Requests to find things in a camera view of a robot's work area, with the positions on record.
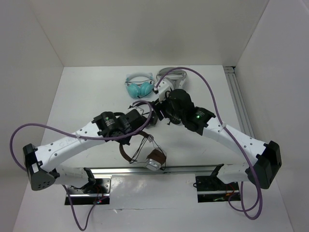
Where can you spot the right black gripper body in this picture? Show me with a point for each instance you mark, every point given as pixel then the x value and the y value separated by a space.
pixel 166 108

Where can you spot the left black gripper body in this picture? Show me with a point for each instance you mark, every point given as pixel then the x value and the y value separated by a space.
pixel 124 140

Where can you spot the brown silver headphones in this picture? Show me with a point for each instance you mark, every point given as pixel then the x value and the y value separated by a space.
pixel 155 160

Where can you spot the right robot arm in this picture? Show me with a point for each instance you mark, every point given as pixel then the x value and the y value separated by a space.
pixel 263 159

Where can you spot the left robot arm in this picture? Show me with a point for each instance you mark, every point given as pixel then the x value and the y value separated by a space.
pixel 44 164

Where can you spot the black headphones right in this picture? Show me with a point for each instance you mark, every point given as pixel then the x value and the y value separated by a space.
pixel 173 120

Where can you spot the black headphones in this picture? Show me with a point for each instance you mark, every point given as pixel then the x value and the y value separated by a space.
pixel 173 120
pixel 153 120

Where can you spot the black headphones left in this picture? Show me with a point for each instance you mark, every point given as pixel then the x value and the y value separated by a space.
pixel 153 120

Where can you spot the grey white headphones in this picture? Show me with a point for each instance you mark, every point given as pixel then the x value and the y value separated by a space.
pixel 176 77

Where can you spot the teal headphones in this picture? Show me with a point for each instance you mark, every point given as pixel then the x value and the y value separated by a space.
pixel 139 89

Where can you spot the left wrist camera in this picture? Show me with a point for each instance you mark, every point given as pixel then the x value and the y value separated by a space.
pixel 137 106

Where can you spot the aluminium rail right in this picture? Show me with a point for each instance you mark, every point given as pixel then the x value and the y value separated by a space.
pixel 238 101

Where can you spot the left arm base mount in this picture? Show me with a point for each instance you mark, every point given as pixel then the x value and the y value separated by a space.
pixel 98 193

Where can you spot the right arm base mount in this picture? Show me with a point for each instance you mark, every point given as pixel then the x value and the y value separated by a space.
pixel 210 189

